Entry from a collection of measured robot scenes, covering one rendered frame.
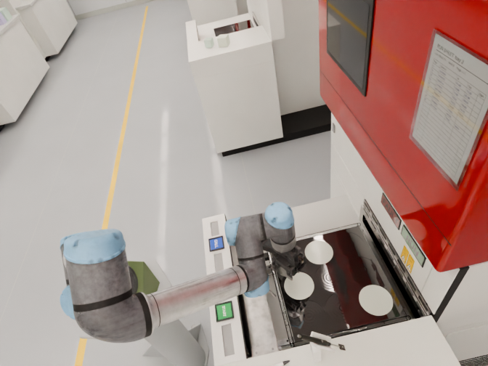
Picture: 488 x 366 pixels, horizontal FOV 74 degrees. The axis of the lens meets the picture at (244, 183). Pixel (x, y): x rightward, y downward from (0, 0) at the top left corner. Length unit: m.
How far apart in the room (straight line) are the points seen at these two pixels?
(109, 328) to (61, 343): 1.84
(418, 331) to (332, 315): 0.24
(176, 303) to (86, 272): 0.21
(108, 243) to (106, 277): 0.06
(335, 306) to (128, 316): 0.66
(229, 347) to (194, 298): 0.29
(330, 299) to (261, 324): 0.24
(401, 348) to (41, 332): 2.24
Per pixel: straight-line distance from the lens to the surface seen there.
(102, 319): 0.74
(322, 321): 1.12
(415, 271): 1.09
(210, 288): 0.84
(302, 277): 1.19
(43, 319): 2.76
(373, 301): 1.16
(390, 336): 1.06
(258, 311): 1.17
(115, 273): 0.73
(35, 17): 6.90
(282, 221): 0.87
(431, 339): 1.08
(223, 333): 1.08
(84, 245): 0.72
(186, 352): 1.83
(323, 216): 1.43
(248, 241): 0.90
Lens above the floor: 1.95
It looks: 44 degrees down
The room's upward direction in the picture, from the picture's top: 15 degrees counter-clockwise
